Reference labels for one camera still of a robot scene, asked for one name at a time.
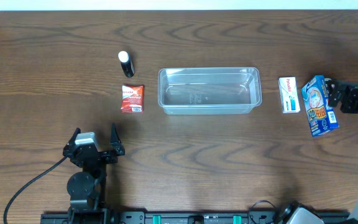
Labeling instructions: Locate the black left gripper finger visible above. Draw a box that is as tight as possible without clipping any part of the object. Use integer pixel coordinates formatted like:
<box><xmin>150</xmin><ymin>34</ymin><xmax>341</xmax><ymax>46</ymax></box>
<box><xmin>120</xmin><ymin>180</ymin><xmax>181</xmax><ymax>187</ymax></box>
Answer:
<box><xmin>68</xmin><ymin>128</ymin><xmax>81</xmax><ymax>146</ymax></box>
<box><xmin>109</xmin><ymin>123</ymin><xmax>122</xmax><ymax>149</ymax></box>

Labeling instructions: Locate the blue Cool Fever box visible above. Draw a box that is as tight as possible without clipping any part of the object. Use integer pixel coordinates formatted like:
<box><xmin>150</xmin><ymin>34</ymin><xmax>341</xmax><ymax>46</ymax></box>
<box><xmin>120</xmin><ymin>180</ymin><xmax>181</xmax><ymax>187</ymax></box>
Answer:
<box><xmin>301</xmin><ymin>75</ymin><xmax>339</xmax><ymax>137</ymax></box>

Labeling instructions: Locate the white Panadol box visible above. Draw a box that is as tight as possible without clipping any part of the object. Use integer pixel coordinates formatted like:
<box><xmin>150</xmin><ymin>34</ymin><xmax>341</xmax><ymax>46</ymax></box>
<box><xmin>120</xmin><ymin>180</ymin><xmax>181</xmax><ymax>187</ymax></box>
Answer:
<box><xmin>278</xmin><ymin>77</ymin><xmax>300</xmax><ymax>114</ymax></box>

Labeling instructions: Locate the clear plastic container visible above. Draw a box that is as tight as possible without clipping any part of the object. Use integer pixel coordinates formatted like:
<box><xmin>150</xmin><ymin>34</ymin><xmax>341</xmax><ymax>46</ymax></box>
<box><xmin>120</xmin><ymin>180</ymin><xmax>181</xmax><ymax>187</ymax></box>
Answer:
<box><xmin>158</xmin><ymin>67</ymin><xmax>262</xmax><ymax>115</ymax></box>

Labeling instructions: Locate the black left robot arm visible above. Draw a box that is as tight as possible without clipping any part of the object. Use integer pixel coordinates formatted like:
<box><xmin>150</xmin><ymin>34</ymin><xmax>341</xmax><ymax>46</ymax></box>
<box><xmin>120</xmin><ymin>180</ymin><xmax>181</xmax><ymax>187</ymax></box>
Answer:
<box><xmin>63</xmin><ymin>124</ymin><xmax>125</xmax><ymax>222</ymax></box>

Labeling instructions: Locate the red Panadol ActiFast packet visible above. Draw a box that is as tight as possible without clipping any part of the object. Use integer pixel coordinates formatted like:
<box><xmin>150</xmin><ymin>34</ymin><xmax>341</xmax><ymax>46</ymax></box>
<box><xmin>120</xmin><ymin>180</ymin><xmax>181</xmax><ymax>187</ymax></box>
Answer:
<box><xmin>121</xmin><ymin>85</ymin><xmax>144</xmax><ymax>113</ymax></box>

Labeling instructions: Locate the dark syrup bottle white cap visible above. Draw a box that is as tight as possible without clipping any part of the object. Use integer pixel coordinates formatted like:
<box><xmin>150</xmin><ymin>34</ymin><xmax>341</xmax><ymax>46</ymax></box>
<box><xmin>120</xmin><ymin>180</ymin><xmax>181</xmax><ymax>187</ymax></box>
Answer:
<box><xmin>118</xmin><ymin>51</ymin><xmax>135</xmax><ymax>78</ymax></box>

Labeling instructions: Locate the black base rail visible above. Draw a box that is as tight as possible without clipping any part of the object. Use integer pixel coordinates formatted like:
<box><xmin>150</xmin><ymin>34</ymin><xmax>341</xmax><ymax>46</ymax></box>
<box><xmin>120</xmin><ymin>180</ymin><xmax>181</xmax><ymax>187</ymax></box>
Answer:
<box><xmin>40</xmin><ymin>210</ymin><xmax>276</xmax><ymax>224</ymax></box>

